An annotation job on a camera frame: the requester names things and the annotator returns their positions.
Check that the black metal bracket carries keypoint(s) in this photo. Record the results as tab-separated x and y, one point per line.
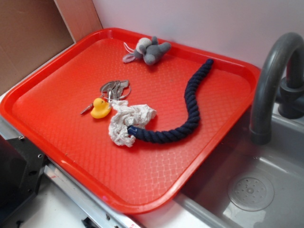
21	167

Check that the grey plush mouse toy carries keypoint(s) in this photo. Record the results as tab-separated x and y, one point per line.
148	50

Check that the red plastic tray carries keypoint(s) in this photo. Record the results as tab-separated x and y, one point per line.
47	108

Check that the round sink drain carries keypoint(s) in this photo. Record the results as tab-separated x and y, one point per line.
250	192

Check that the crumpled white cloth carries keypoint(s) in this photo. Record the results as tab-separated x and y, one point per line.
135	115

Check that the grey curved faucet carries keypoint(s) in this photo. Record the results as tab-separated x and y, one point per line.
281	80

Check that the yellow rubber duck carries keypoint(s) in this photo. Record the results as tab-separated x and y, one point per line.
101	108

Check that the silver key bunch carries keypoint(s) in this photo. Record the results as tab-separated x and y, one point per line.
112	91

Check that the brown cardboard panel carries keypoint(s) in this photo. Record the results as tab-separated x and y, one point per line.
34	31

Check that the grey plastic sink basin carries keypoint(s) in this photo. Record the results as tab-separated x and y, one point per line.
281	161

